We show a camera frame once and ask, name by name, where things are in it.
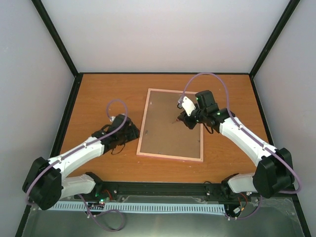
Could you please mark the pink wooden picture frame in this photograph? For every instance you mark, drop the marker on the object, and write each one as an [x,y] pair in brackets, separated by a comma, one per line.
[148,111]

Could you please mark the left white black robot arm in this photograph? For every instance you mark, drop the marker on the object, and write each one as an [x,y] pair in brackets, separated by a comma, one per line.
[48,180]

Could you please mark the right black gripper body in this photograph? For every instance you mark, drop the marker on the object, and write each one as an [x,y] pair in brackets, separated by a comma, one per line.
[202,113]

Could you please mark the light blue slotted cable duct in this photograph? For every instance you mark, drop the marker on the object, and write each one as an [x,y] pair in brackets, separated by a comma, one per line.
[159,208]

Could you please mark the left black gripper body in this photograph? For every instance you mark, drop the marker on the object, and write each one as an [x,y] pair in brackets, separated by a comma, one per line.
[122,138]

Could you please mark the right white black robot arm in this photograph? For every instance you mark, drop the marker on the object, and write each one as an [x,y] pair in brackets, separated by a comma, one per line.
[273,166]

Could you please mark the black mounting rail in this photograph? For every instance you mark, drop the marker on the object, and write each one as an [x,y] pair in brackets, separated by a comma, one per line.
[206,191]

